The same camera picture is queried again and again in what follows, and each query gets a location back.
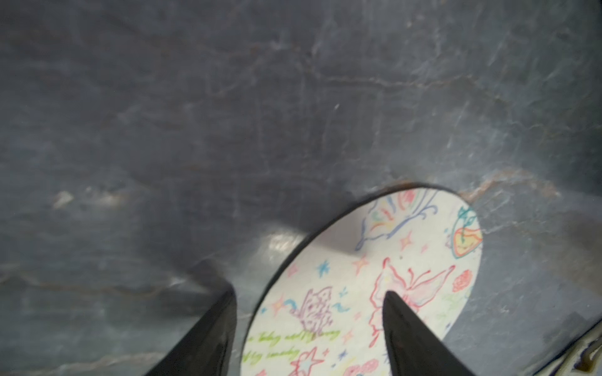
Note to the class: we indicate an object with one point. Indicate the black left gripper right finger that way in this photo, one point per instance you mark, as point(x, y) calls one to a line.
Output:
point(412, 348)

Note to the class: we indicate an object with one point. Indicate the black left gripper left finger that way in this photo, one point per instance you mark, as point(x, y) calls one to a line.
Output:
point(206, 349)

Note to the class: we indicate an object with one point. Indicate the white pink floral coaster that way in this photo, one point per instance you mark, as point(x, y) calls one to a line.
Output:
point(324, 314)

